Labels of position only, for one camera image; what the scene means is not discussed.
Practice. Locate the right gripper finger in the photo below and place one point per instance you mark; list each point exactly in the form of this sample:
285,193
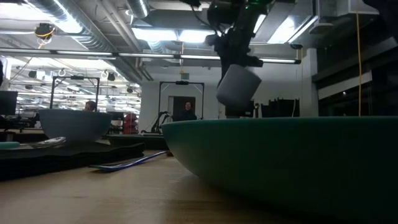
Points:
224,71

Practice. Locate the black camera gantry frame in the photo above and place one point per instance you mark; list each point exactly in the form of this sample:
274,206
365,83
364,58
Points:
182,82
74,77

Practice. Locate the black background robot arm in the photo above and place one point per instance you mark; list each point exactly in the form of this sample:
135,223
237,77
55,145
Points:
155,126

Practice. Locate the black cloth napkin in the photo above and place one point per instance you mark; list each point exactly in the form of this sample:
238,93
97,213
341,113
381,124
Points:
62,161

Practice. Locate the person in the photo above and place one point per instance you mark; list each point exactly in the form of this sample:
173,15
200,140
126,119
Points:
90,106
186,113

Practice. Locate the red bulky object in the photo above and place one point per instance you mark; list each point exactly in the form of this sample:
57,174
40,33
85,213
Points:
130,123

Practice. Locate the grey mug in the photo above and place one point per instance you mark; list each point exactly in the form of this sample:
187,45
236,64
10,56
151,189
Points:
237,87

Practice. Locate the green plate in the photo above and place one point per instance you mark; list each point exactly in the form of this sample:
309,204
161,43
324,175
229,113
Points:
280,161

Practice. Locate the small black monitor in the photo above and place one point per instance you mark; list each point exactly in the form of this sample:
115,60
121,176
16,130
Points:
115,115

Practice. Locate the black desk monitor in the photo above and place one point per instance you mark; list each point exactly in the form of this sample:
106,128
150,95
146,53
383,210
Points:
7,102

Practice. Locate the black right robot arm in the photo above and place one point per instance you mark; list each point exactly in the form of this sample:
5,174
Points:
382,15

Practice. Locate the blue bowl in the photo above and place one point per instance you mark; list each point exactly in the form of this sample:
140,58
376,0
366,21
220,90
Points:
74,127

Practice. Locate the black wall monitor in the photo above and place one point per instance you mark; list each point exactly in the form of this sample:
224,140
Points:
236,112

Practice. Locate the black folding screen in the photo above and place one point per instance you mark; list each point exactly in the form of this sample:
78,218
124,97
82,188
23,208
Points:
280,109

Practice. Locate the round silver air duct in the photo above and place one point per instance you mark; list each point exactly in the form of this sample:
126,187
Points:
138,7

